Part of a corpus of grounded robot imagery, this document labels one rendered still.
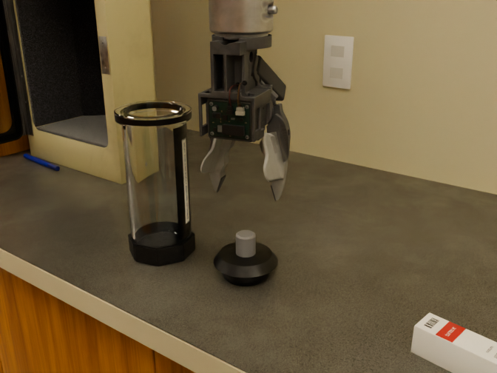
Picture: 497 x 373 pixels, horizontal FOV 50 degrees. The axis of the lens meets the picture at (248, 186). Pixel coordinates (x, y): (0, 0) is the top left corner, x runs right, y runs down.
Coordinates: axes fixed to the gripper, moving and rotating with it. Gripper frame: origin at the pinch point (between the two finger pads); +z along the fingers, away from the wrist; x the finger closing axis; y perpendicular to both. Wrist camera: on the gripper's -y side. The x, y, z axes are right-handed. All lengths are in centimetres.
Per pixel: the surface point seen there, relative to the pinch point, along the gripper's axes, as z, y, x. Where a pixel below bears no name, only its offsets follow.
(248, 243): 7.8, 1.5, 0.5
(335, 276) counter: 13.6, -3.9, 11.8
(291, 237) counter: 13.6, -13.2, 2.5
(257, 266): 10.3, 3.0, 2.5
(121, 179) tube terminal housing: 12.4, -23.7, -37.2
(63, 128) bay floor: 6, -32, -58
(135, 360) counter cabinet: 24.7, 10.8, -13.2
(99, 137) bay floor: 6, -29, -46
